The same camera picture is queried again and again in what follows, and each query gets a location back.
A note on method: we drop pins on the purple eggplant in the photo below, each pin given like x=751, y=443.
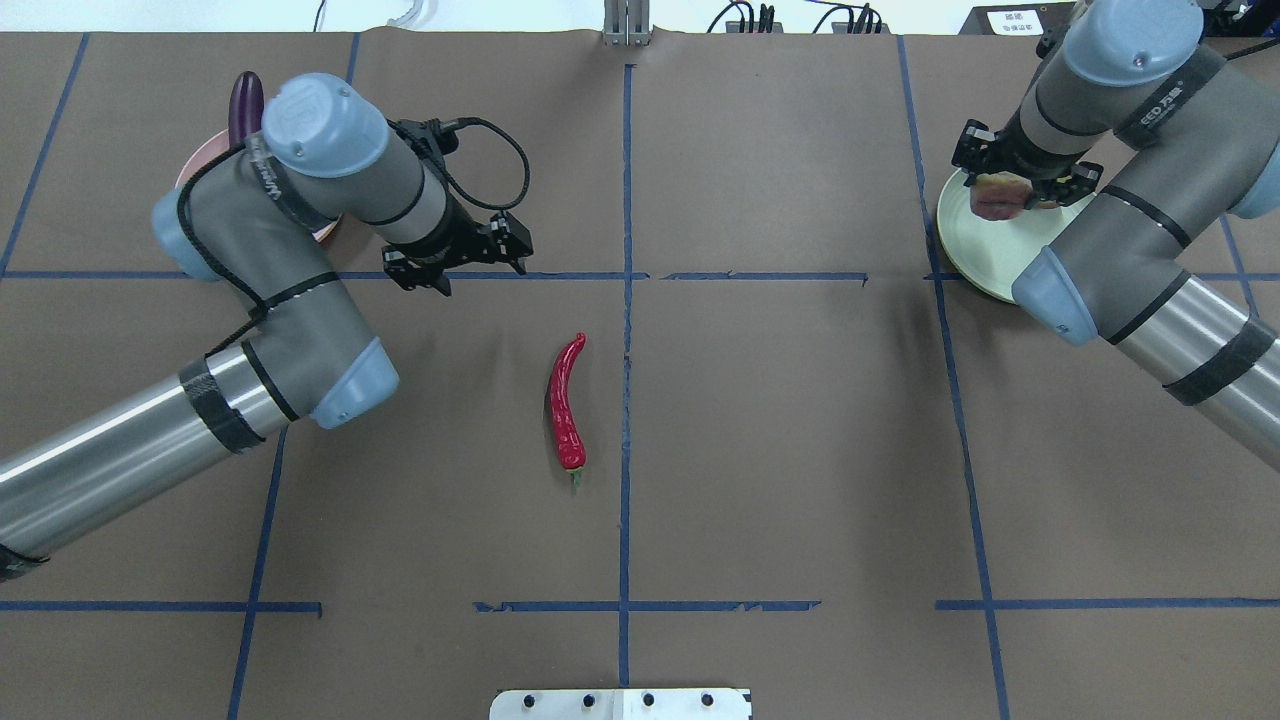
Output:
x=245, y=108

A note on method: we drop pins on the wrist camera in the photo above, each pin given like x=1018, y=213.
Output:
x=432, y=139
x=1049, y=40

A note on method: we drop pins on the red chili pepper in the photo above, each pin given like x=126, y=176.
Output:
x=570, y=451

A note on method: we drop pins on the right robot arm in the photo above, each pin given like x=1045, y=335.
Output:
x=1162, y=136

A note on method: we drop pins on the green-pink peach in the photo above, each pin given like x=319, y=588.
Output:
x=999, y=197

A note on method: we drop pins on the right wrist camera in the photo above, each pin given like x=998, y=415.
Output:
x=1049, y=40

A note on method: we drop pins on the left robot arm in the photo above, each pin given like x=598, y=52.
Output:
x=296, y=163

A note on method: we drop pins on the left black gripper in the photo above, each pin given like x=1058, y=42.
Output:
x=447, y=240

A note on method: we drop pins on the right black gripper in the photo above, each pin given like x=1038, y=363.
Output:
x=1021, y=163

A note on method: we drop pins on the green plate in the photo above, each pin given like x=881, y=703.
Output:
x=991, y=255

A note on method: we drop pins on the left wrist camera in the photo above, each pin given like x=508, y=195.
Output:
x=432, y=139

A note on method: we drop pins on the aluminium frame post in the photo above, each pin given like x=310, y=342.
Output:
x=627, y=23

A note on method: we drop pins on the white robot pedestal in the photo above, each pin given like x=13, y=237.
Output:
x=623, y=703

